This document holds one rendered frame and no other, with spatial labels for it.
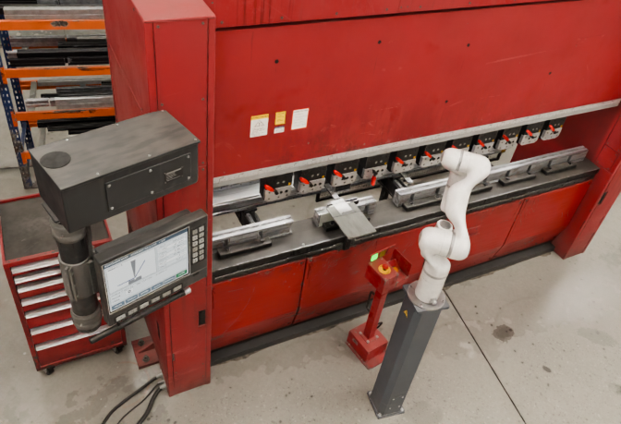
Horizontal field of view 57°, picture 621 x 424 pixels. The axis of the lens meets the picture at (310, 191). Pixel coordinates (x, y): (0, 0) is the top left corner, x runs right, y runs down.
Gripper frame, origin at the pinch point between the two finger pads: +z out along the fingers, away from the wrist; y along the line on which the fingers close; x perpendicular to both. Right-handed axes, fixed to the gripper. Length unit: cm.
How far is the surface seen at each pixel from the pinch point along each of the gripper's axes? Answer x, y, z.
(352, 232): -24.9, -35.3, -2.3
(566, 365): 106, 70, 89
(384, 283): -14.9, -9.9, 19.6
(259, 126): -73, -69, -65
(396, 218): 17.4, -40.4, 10.7
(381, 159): 2, -54, -31
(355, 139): -18, -59, -48
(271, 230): -60, -62, 6
